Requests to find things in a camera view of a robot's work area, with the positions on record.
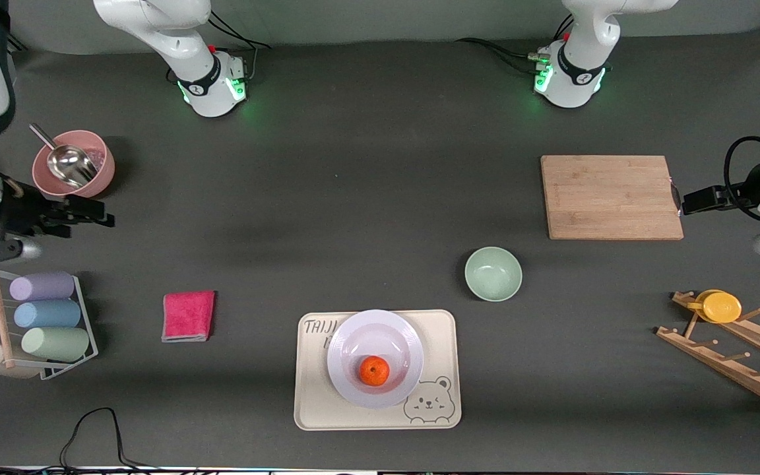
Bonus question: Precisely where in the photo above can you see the white round plate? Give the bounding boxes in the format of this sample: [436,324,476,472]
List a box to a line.
[327,309,425,409]

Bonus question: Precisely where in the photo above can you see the orange fruit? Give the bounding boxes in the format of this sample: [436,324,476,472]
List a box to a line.
[359,355,391,387]

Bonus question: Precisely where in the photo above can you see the pink bowl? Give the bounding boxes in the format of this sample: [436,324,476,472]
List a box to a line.
[32,129,116,200]

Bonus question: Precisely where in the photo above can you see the metal scoop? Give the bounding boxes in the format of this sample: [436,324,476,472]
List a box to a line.
[29,123,99,189]

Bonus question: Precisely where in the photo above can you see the purple cup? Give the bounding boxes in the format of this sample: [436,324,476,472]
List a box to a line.
[9,272,76,302]

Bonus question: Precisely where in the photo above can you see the blue cup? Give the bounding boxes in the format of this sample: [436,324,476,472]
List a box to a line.
[13,300,82,329]

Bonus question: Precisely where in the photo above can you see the yellow cup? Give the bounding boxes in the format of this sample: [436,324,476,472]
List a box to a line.
[687,289,743,324]

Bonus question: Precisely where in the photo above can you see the wooden cutting board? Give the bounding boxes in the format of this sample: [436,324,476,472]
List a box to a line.
[540,155,685,241]

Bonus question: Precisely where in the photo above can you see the green cup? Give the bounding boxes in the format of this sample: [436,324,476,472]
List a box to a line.
[21,327,90,362]

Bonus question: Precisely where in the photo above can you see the pink folded cloth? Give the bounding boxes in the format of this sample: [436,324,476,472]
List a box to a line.
[162,290,216,343]

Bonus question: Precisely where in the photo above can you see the wooden peg drying rack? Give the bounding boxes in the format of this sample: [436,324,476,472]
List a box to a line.
[656,291,760,416]

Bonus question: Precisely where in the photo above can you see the pale green bowl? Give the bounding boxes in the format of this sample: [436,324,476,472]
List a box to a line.
[464,246,523,303]

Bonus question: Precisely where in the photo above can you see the cream bear print tray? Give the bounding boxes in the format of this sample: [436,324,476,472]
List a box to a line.
[294,309,462,431]

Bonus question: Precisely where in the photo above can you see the white wire cup rack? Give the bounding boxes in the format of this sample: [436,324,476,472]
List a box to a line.
[0,265,99,381]

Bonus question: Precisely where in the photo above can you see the black table edge cable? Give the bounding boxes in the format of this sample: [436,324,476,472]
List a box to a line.
[0,407,176,475]

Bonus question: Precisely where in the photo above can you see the black right arm base cables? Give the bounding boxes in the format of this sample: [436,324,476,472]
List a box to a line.
[205,13,272,83]

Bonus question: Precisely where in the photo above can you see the black arm base cables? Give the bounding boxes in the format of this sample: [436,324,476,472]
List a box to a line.
[205,13,272,83]
[456,16,575,75]

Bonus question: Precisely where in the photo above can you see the black left arm base cables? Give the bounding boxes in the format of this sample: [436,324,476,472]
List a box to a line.
[456,16,575,75]

